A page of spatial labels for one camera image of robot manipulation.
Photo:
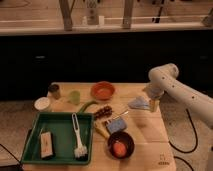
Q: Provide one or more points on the green plastic cup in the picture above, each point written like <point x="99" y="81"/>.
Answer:
<point x="74" y="97"/>

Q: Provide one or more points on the white dish brush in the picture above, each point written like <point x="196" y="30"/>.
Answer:
<point x="81" y="150"/>

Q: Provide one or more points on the light blue towel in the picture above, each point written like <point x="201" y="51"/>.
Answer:
<point x="139" y="103"/>

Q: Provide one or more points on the green curved vegetable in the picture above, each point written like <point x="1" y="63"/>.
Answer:
<point x="86" y="105"/>

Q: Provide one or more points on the white small bowl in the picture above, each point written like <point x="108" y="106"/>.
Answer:
<point x="42" y="104"/>

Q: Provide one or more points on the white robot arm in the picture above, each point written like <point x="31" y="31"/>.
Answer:
<point x="164" y="79"/>

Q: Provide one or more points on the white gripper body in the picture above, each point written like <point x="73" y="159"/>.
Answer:
<point x="153" y="91"/>

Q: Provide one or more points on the orange bowl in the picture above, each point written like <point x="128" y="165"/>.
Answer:
<point x="102" y="90"/>

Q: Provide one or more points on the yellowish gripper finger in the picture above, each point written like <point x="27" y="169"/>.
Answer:
<point x="153" y="105"/>

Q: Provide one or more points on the dark pan with orange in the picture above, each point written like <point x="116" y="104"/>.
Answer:
<point x="120" y="144"/>

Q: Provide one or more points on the green plastic tray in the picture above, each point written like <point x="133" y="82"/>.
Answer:
<point x="63" y="138"/>

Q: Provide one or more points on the sponge block in tray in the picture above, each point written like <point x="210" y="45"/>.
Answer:
<point x="46" y="145"/>

